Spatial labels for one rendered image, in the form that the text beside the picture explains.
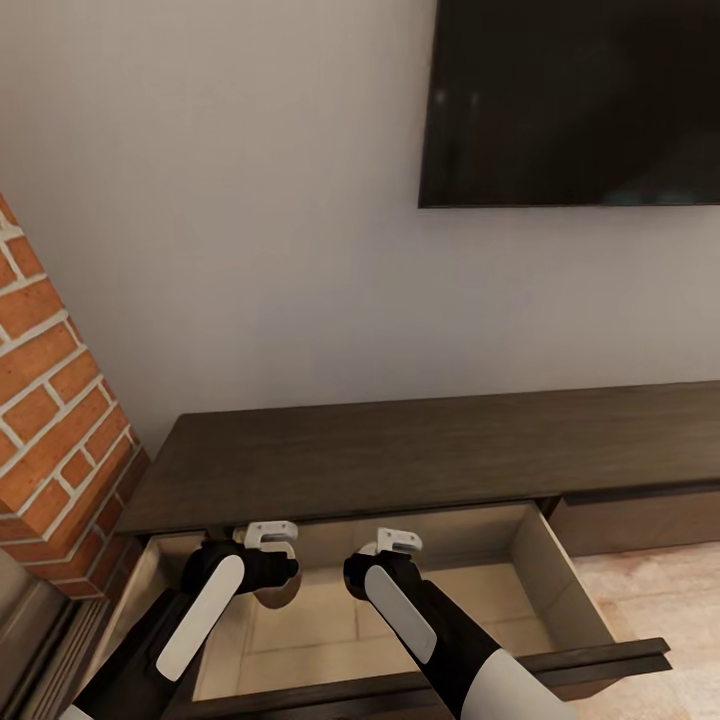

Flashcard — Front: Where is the pillar candle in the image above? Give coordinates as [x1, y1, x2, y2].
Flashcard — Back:
[253, 541, 301, 609]
[343, 543, 377, 601]

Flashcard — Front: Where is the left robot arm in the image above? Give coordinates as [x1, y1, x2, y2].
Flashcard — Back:
[58, 521, 299, 720]

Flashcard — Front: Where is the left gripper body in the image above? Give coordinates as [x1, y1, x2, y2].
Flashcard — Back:
[246, 550, 287, 592]

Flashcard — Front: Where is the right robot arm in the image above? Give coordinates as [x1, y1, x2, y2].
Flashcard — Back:
[343, 528, 583, 720]

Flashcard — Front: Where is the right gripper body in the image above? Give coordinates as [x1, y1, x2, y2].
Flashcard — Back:
[345, 552, 376, 588]

